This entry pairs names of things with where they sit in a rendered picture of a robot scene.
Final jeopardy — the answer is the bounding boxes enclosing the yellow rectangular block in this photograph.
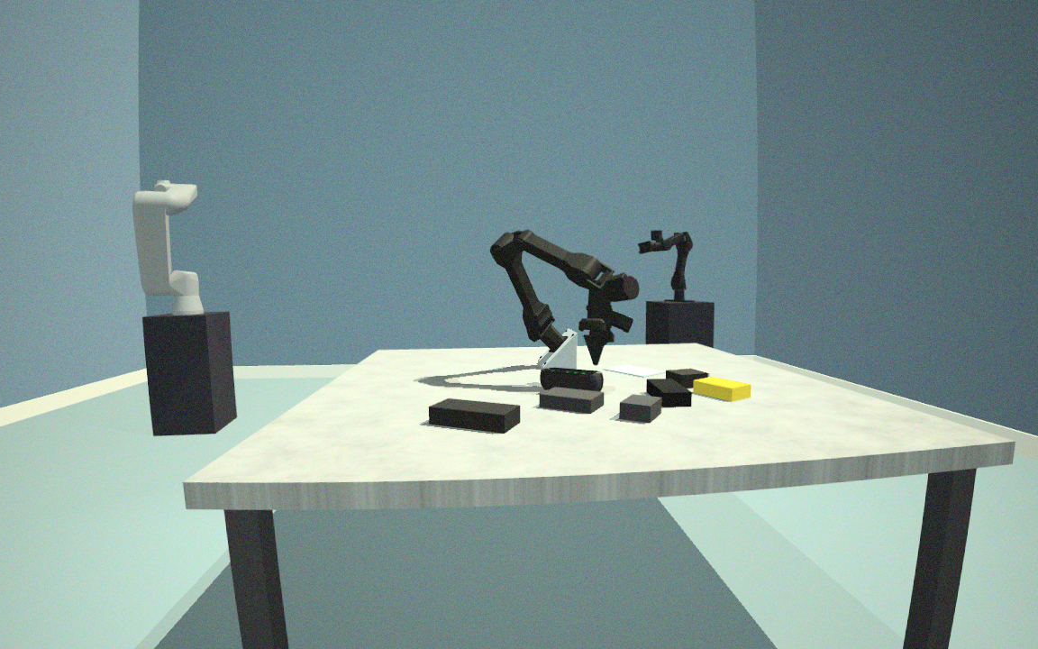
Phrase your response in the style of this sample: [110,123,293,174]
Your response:
[693,377,752,402]

